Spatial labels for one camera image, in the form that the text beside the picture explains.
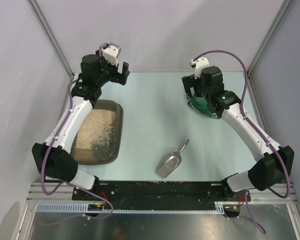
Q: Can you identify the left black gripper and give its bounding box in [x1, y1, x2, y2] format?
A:
[95, 50, 130, 87]

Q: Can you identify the green litter bag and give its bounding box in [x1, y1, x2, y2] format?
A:
[187, 95, 221, 119]

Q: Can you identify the brown litter box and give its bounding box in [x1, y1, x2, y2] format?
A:
[70, 99, 124, 165]

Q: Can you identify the metal scoop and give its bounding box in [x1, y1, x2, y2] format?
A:
[155, 139, 190, 179]

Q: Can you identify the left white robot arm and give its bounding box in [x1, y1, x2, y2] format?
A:
[31, 52, 130, 200]

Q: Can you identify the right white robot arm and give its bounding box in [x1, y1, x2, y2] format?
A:
[182, 63, 295, 201]

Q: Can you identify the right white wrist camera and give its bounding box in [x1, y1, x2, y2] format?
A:
[190, 57, 210, 79]

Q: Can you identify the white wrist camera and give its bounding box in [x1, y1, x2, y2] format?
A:
[99, 42, 121, 67]
[190, 57, 210, 79]

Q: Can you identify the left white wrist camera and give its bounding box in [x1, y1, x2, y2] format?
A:
[99, 42, 121, 67]

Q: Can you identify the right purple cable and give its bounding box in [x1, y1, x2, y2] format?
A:
[192, 50, 291, 236]

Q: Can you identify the purple cable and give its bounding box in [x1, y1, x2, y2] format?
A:
[192, 50, 291, 236]
[38, 74, 115, 223]

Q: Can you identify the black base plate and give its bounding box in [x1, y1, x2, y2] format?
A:
[72, 180, 251, 212]

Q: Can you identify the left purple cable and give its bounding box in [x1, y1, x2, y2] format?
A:
[38, 74, 115, 223]

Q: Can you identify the aluminium frame rail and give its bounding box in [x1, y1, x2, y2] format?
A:
[26, 181, 75, 204]

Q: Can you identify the grey cable duct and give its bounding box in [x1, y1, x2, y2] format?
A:
[36, 202, 225, 215]

